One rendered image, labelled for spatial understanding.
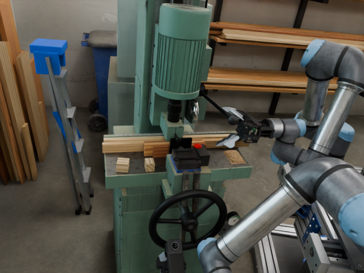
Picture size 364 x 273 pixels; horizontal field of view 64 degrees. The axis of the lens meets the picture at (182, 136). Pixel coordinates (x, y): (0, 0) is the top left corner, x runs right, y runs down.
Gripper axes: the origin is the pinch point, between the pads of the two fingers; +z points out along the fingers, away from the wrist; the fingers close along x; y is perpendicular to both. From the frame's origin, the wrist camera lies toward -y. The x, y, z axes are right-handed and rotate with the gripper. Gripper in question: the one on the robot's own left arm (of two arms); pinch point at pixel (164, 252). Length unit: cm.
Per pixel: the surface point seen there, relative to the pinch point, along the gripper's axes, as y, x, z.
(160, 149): -34.1, 1.4, 19.5
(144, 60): -71, -5, 26
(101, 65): -103, -21, 187
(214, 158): -30.7, 25.2, 18.8
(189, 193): -21.3, 6.3, -5.8
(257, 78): -107, 147, 193
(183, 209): -13.1, 7.9, 4.9
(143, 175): -24.7, -6.1, 12.9
